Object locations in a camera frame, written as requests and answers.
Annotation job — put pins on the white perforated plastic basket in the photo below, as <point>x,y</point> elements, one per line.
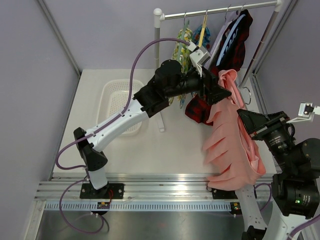
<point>114,97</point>

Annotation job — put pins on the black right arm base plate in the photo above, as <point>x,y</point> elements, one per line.
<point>218,194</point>

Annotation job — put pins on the yellow wooden hanger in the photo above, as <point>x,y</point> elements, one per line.
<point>203,28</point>

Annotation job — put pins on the left small circuit board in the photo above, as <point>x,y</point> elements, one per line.
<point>103,205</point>

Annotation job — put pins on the light blue hanger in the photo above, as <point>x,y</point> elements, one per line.
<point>229,39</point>

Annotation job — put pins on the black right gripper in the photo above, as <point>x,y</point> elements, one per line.
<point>258,124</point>

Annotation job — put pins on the white slotted cable duct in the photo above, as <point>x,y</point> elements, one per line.
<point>141,206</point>

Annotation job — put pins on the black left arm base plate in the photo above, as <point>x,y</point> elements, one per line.
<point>110,191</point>

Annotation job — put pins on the blue floral garment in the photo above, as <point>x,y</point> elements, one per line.
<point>206,37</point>

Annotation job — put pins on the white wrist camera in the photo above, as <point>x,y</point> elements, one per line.
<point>306,113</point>
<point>198,57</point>

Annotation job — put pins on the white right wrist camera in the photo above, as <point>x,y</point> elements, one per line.
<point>306,113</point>

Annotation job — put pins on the red black plaid garment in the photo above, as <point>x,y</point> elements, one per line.
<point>197,109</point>

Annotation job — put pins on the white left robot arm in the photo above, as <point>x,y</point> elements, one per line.
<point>168,81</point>

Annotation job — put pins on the right small circuit board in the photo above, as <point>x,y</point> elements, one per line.
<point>235,208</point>

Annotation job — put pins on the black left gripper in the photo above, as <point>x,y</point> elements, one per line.
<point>214,92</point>

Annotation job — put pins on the aluminium mounting rail frame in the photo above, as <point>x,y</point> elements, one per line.
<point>178,187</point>

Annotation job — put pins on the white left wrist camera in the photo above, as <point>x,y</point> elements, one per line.
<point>198,57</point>

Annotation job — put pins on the lavender hanger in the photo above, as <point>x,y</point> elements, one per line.
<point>229,17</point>

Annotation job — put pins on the pink pleated skirt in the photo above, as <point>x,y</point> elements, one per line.
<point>229,147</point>

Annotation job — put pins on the yellow lemon print garment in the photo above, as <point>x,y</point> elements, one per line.
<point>181,53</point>

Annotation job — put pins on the small circuit board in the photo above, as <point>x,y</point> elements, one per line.
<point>103,205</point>
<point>235,208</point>

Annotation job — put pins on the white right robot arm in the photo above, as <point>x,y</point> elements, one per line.
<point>295,192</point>

